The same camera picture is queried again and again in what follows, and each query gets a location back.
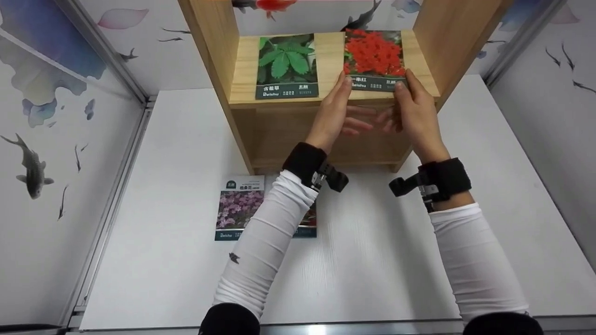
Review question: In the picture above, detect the person's left hand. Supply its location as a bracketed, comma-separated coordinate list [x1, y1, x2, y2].
[305, 72, 376, 154]

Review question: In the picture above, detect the green leaf seed packet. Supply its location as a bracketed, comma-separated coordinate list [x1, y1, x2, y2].
[255, 33, 320, 100]

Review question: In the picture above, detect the wooden shelf unit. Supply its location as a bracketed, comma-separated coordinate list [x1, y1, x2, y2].
[178, 0, 515, 175]

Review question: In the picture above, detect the purple flower seed packet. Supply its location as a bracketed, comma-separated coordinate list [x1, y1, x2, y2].
[215, 175, 266, 241]

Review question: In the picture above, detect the dark red flower seed packet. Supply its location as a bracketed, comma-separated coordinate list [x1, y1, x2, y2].
[292, 201, 318, 239]

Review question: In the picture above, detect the person's right hand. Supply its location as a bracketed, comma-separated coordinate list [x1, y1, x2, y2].
[375, 69, 451, 164]

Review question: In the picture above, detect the black wrist band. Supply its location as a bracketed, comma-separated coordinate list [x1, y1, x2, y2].
[282, 142, 349, 193]
[389, 157, 473, 213]

